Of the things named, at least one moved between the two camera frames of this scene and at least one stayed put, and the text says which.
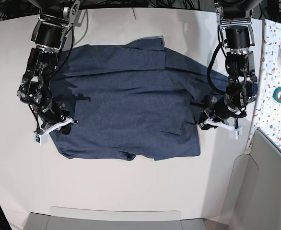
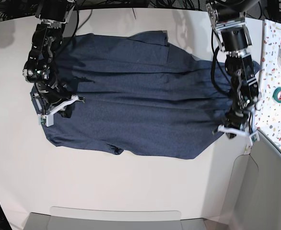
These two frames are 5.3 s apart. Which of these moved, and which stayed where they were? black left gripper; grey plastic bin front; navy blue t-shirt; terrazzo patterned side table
Moved: black left gripper; navy blue t-shirt
Stayed: terrazzo patterned side table; grey plastic bin front
